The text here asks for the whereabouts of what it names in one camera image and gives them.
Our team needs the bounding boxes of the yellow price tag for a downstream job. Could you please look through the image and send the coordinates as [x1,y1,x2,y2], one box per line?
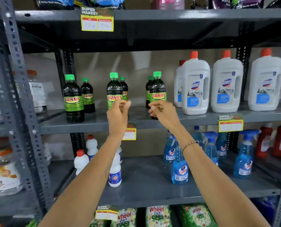
[218,114,244,133]
[95,205,119,221]
[122,122,137,141]
[80,6,114,32]

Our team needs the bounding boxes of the person's left hand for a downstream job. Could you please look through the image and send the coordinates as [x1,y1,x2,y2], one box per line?
[107,100,132,138]

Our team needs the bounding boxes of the blue detergent pouch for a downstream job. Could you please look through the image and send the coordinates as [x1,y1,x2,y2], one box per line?
[34,0,75,10]
[88,0,126,10]

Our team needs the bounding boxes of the group of blue spray bottles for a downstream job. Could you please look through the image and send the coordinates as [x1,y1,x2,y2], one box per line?
[163,126,260,185]

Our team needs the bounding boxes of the person's right hand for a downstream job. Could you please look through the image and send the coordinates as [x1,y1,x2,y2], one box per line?
[148,100,181,133]

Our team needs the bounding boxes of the gray metal shelf rack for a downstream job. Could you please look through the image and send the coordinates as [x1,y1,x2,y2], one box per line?
[0,0,281,227]
[0,12,75,227]

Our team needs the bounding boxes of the blue packet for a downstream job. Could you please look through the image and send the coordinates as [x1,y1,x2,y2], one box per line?
[250,196,279,221]

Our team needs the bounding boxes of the person's right forearm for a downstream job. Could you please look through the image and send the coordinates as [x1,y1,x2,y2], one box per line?
[170,123,271,227]

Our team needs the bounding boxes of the green detergent packet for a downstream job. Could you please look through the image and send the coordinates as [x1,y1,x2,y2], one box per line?
[110,208,137,227]
[180,204,218,227]
[90,217,108,227]
[145,205,173,227]

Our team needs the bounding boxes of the pink bottle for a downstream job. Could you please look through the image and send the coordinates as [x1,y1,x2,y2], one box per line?
[150,0,185,10]

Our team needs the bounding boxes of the beaded gold bracelet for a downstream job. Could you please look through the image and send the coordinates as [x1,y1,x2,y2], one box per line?
[181,140,199,157]

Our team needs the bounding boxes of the row of dark green-capped bottles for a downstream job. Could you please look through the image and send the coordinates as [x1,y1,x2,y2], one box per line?
[62,71,167,124]

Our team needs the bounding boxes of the person's left forearm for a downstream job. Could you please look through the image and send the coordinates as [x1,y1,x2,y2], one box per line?
[38,134,129,227]

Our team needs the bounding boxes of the purple detergent pouch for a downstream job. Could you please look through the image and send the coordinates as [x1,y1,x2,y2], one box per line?
[231,0,266,9]
[206,0,231,9]

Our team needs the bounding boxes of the white jug orange cap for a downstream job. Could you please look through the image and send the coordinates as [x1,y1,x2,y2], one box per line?
[248,48,281,112]
[181,51,211,116]
[211,49,244,113]
[174,60,187,108]

